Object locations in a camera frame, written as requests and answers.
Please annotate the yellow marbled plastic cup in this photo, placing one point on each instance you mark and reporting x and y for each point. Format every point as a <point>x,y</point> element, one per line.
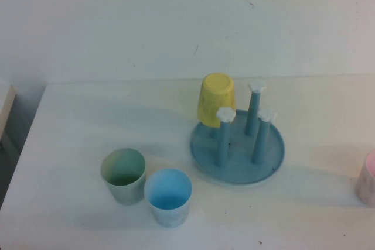
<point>216,97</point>

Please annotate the blue cup stand white caps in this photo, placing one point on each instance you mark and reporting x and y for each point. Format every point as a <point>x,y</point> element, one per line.
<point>240,168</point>

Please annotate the green marbled plastic cup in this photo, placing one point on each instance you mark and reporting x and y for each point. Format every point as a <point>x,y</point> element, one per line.
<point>126,193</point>

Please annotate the blue marbled plastic cup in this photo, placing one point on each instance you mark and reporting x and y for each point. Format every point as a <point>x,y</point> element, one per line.
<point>168,216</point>

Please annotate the pink marbled plastic cup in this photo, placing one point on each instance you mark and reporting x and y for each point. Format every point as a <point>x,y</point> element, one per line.
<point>367,185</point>

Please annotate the pale wooden board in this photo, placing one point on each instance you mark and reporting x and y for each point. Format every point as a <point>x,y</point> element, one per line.
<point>6,109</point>

